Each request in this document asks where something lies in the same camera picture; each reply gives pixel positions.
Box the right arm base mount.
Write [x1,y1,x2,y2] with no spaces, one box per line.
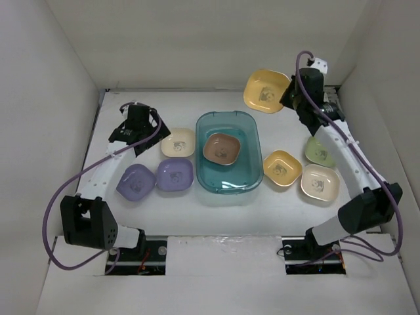
[276,236,346,275]

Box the brown square plate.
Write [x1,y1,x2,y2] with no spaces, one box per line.
[203,133,241,166]

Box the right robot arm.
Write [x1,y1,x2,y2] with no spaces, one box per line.
[280,68,404,259]

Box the yellow plate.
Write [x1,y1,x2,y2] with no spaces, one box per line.
[243,69,290,114]
[263,150,303,187]

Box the cream plate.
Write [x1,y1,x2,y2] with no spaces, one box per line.
[300,164,340,202]
[161,128,196,158]

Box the purple plate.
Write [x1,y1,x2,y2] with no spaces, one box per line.
[156,157,194,192]
[115,164,156,202]

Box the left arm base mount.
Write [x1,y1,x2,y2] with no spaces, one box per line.
[107,237,167,276]

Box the green square plate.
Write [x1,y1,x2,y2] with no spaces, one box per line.
[304,136,335,167]

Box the teal plastic bin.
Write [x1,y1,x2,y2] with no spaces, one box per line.
[195,111,264,195]

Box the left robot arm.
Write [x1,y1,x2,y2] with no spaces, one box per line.
[60,102,171,261]

